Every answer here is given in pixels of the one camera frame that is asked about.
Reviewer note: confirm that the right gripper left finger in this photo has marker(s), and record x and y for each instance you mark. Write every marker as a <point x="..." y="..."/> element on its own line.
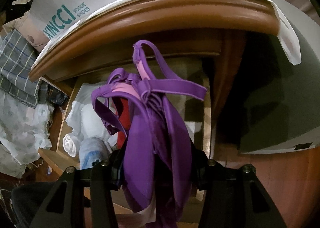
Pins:
<point x="65" y="204"/>

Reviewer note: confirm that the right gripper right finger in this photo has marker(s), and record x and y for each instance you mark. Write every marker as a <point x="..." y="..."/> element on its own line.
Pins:
<point x="234" y="197"/>

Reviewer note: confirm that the white towel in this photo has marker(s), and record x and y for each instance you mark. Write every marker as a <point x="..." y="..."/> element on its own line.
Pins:
<point x="71" y="144"/>

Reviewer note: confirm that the large white cloth bundle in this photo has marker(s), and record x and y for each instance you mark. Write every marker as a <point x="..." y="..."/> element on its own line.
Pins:
<point x="84" y="121"/>

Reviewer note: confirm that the purple bra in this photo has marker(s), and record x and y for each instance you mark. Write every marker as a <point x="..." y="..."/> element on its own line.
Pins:
<point x="157" y="159"/>

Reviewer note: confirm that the red knitted garment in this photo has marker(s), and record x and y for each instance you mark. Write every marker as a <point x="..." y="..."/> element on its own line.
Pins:
<point x="125" y="121"/>

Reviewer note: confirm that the grey white rolled cloth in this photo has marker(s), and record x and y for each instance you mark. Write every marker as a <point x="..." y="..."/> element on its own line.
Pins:
<point x="93" y="150"/>

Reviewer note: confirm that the white dotted fabric pile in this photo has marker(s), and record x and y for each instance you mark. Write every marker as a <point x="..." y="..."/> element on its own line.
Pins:
<point x="24" y="130"/>

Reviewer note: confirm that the grey mattress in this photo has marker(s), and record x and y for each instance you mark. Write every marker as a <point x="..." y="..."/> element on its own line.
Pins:
<point x="287" y="102"/>

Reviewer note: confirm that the grey plaid cloth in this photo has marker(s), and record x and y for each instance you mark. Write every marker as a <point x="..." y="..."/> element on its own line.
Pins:
<point x="17" y="58"/>

